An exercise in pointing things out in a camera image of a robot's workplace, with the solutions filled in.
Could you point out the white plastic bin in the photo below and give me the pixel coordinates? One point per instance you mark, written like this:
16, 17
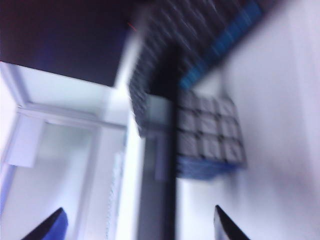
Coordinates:
37, 110

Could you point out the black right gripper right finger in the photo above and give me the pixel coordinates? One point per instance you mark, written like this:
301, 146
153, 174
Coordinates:
227, 227

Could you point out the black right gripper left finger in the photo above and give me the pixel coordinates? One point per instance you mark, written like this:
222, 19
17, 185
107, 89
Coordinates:
52, 227

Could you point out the black computer keyboard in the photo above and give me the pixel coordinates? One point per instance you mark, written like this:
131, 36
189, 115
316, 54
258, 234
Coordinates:
200, 30

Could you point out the Rubik's cube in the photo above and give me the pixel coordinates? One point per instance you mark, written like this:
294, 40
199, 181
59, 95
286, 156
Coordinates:
212, 130

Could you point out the white desk riser platform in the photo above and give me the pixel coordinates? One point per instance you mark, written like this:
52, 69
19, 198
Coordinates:
275, 125

